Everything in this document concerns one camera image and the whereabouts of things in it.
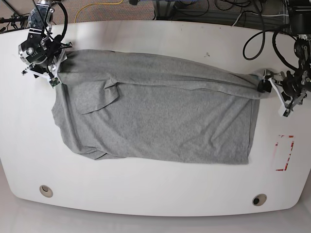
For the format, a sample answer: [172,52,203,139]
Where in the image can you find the white cable on floor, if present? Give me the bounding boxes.
[232,11,290,27]

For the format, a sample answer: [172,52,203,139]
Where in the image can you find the left table cable grommet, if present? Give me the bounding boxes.
[39,185,53,198]

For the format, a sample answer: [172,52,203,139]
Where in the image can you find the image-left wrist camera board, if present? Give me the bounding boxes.
[49,77,60,88]

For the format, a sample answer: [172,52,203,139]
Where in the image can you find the yellow cable on floor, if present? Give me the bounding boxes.
[74,0,123,23]

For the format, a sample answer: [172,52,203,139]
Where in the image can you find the table cable grommet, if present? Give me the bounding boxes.
[252,194,267,206]
[39,185,53,198]

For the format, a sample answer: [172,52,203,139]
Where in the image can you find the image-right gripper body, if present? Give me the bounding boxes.
[263,69,308,113]

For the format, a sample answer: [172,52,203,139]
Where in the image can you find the grey metal frame leg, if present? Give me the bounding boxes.
[153,0,176,20]

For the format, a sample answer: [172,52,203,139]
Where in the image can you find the right table cable grommet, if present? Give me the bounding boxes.
[252,194,267,206]

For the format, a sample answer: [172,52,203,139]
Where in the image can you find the grey printed T-shirt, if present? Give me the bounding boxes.
[52,50,269,165]

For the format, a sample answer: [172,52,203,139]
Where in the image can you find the red tape rectangle marking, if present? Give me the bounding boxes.
[273,135,295,171]

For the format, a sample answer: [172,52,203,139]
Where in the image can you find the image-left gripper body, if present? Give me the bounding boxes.
[21,41,72,82]

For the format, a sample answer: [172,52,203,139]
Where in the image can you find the black tripod legs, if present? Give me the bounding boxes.
[0,0,29,34]

